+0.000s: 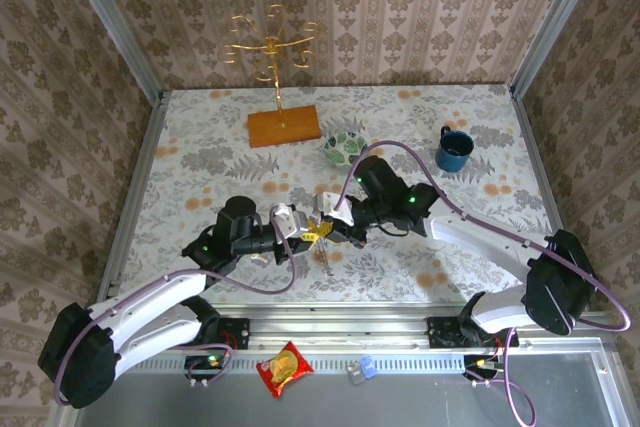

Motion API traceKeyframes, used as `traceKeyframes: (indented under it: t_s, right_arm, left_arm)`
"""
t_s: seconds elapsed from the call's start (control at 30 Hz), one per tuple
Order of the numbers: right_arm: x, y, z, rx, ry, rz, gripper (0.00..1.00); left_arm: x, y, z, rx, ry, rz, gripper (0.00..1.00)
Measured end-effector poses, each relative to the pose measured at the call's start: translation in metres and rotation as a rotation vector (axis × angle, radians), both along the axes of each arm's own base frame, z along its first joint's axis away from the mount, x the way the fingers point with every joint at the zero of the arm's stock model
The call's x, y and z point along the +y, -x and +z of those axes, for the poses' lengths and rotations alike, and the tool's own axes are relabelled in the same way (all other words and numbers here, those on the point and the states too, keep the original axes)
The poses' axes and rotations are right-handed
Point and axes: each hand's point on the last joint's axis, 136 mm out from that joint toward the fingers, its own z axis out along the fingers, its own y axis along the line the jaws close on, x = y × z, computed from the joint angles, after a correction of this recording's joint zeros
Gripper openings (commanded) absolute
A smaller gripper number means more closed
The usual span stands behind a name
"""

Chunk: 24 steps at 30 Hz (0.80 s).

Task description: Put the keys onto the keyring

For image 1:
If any red snack packet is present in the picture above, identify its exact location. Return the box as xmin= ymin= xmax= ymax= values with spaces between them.
xmin=255 ymin=340 xmax=315 ymax=399

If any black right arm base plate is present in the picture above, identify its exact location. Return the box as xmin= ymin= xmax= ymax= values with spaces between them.
xmin=427 ymin=316 xmax=520 ymax=349

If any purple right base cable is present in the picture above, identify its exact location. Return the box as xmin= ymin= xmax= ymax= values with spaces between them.
xmin=467 ymin=329 xmax=540 ymax=427

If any aluminium left table rail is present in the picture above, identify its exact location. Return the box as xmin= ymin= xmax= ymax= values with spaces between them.
xmin=97 ymin=91 xmax=169 ymax=301

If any aluminium table rail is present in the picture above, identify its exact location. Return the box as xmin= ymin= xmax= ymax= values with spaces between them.
xmin=97 ymin=91 xmax=169 ymax=301
xmin=508 ymin=86 xmax=564 ymax=243

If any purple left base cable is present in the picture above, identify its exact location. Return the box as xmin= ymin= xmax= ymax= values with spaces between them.
xmin=172 ymin=341 xmax=235 ymax=388

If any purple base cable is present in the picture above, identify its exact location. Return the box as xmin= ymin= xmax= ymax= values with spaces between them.
xmin=172 ymin=341 xmax=235 ymax=388
xmin=467 ymin=329 xmax=540 ymax=427

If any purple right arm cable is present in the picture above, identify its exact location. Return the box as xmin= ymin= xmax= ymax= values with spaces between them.
xmin=334 ymin=139 xmax=632 ymax=333

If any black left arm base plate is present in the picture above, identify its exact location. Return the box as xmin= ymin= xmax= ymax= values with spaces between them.
xmin=162 ymin=316 xmax=251 ymax=351

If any left small circuit board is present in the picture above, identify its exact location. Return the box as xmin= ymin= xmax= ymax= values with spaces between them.
xmin=184 ymin=354 xmax=232 ymax=382

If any dark blue mug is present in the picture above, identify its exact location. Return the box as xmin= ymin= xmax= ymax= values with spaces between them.
xmin=433 ymin=125 xmax=475 ymax=172

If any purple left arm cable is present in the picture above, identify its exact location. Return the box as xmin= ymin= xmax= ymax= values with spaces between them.
xmin=52 ymin=206 xmax=299 ymax=408

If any gold wire stand wooden base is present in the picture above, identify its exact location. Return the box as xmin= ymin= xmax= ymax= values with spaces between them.
xmin=218 ymin=2 xmax=322 ymax=149

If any aluminium front rail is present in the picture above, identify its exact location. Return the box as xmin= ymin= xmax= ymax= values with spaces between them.
xmin=97 ymin=299 xmax=616 ymax=353

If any perforated grey cable duct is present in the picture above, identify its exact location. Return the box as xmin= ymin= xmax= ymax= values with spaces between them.
xmin=82 ymin=352 xmax=474 ymax=374

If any grey metal plate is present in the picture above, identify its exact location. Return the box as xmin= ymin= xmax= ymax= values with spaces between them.
xmin=47 ymin=351 xmax=629 ymax=427

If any large metal keyring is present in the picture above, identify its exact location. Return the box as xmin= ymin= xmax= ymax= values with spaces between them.
xmin=307 ymin=226 xmax=335 ymax=277

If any aluminium left frame post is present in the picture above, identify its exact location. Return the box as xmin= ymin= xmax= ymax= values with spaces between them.
xmin=56 ymin=0 xmax=166 ymax=104

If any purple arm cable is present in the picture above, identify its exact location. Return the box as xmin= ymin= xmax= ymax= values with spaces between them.
xmin=52 ymin=206 xmax=299 ymax=408
xmin=334 ymin=139 xmax=632 ymax=333

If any green leaf pattern bowl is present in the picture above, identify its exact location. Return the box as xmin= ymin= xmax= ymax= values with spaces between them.
xmin=322 ymin=130 xmax=370 ymax=168

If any aluminium frame post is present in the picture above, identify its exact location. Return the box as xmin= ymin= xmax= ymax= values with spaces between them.
xmin=508 ymin=0 xmax=609 ymax=98
xmin=56 ymin=0 xmax=166 ymax=104

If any aluminium right frame post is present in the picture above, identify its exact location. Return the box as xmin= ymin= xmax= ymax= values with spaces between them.
xmin=508 ymin=0 xmax=609 ymax=98

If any aluminium right table rail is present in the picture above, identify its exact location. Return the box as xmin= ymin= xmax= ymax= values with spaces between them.
xmin=508 ymin=86 xmax=564 ymax=243

